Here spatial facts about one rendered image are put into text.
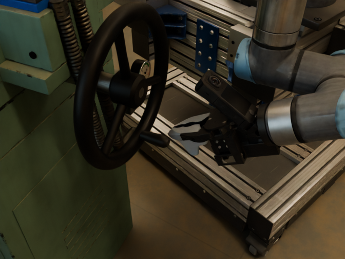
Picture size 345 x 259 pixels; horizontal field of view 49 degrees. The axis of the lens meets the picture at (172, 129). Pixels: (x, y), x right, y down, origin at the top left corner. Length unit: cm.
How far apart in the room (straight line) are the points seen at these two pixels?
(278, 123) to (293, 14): 17
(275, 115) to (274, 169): 78
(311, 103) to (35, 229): 62
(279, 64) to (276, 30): 6
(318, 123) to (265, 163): 82
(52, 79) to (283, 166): 97
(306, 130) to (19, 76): 45
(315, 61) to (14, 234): 65
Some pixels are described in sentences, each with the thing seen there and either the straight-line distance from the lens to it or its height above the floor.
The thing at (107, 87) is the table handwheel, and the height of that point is 82.
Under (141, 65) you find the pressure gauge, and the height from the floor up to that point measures 69.
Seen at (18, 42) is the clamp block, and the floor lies 91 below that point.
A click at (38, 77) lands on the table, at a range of 61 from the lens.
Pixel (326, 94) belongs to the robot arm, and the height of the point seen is 86.
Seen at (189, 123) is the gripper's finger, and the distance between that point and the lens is 72.
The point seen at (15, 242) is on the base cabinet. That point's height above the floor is 51.
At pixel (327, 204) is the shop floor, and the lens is 161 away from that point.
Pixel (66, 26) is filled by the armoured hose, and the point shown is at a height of 93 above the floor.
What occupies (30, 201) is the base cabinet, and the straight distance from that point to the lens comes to 84.
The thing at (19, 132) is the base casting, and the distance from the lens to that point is 74.
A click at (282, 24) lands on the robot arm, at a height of 92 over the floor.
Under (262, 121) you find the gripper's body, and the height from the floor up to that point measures 80.
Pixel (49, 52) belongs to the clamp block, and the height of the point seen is 90.
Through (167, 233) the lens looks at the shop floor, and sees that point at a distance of 142.
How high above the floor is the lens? 119
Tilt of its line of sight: 41 degrees down
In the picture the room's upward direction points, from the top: straight up
